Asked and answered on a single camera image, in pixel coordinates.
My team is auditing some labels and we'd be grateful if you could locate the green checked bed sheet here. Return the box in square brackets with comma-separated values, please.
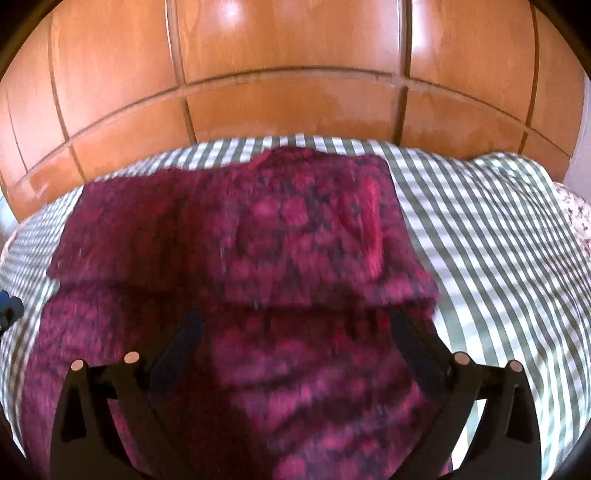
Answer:
[0, 133, 591, 480]

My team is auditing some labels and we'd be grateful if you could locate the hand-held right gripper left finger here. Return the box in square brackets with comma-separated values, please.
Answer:
[50, 308, 204, 480]

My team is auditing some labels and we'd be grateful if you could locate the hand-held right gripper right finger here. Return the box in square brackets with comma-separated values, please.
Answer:
[390, 310, 542, 480]

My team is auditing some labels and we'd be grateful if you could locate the red patterned knit garment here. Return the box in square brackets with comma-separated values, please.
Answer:
[21, 145, 456, 480]

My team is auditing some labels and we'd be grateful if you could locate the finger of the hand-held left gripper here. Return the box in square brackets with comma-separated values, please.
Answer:
[0, 290, 25, 332]

